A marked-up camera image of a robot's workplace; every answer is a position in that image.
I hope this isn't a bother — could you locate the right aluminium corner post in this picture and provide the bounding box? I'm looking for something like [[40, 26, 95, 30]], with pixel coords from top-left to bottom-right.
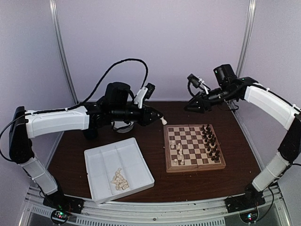
[[236, 0, 256, 78]]

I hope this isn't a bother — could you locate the aluminium corner post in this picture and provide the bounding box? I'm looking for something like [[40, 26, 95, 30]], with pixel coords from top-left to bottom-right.
[[236, 0, 256, 78], [49, 0, 78, 104]]

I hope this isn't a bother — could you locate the white scalloped bowl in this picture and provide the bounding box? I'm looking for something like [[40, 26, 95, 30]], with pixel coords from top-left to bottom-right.
[[114, 125, 133, 134]]

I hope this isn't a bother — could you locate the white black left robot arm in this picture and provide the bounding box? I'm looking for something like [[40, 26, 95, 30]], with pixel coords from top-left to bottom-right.
[[5, 82, 167, 209]]

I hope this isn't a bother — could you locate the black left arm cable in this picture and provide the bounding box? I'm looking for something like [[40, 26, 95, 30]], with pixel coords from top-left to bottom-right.
[[0, 58, 149, 163]]

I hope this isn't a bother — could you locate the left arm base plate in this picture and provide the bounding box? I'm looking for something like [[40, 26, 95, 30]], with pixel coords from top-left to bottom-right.
[[43, 196, 84, 214]]

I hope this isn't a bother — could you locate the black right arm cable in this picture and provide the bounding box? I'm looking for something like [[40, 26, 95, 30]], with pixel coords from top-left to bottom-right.
[[256, 186, 276, 210]]

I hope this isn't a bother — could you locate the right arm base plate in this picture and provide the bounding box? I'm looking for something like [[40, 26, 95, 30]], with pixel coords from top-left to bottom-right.
[[224, 194, 266, 213]]

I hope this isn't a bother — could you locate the left aluminium corner post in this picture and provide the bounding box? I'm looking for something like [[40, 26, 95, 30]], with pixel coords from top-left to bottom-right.
[[49, 0, 78, 104]]

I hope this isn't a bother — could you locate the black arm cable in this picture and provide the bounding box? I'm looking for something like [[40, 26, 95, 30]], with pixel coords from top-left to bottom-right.
[[0, 58, 149, 163], [256, 186, 276, 210]]

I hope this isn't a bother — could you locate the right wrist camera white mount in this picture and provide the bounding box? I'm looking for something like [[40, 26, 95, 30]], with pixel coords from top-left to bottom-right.
[[187, 74, 211, 95]]

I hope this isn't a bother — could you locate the white compartment tray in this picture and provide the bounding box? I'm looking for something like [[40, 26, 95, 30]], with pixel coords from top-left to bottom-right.
[[84, 137, 155, 204]]

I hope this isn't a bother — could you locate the wooden chess board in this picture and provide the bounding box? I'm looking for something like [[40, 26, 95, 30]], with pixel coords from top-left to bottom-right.
[[164, 124, 226, 173]]

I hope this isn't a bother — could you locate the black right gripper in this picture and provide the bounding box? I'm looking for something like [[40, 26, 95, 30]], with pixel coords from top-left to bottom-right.
[[184, 85, 237, 113]]

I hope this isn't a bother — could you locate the pile of white chess pieces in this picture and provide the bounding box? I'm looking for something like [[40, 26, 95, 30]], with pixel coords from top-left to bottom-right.
[[111, 168, 130, 191]]

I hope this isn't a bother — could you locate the aluminium front frame rail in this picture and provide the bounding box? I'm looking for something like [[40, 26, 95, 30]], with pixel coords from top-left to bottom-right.
[[18, 181, 290, 226]]

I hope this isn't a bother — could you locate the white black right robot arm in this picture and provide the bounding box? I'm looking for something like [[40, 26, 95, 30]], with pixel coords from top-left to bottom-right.
[[184, 64, 301, 208]]

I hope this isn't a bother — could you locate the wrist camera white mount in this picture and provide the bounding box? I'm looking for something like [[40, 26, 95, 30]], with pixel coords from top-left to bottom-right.
[[134, 83, 155, 109], [187, 74, 211, 95]]

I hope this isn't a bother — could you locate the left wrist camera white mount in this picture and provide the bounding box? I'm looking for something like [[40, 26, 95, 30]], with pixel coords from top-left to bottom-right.
[[134, 83, 155, 109]]

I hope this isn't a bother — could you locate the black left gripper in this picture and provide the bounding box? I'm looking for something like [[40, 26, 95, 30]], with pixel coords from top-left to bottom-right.
[[112, 104, 164, 127]]

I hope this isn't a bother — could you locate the row of dark chess pieces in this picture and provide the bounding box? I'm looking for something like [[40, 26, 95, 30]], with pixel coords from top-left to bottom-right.
[[200, 124, 221, 164]]

